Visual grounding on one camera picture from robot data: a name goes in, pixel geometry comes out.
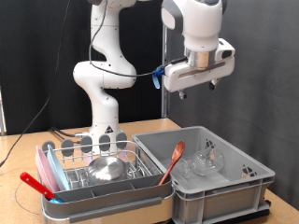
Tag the small blue utensil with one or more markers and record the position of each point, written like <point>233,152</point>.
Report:
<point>56,200</point>

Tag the light blue plate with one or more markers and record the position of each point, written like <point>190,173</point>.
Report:
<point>57,169</point>

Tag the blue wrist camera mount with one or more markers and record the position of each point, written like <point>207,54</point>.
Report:
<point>158,74</point>

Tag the clear wine glass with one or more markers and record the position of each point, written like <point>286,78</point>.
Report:
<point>207,161</point>

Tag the grey plastic crate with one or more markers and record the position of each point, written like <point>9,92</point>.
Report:
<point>218,202</point>

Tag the pink plate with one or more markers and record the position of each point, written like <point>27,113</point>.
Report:
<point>43,168</point>

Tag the aluminium vertical pole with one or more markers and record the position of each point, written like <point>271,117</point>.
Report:
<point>164,105</point>

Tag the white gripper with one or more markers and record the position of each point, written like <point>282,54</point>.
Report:
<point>187,79</point>

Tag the silver frame post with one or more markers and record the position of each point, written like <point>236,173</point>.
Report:
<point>2,112</point>

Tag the stainless steel bowl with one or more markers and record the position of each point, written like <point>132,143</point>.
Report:
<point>107,169</point>

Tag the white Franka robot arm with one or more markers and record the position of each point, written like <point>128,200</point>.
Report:
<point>102,77</point>

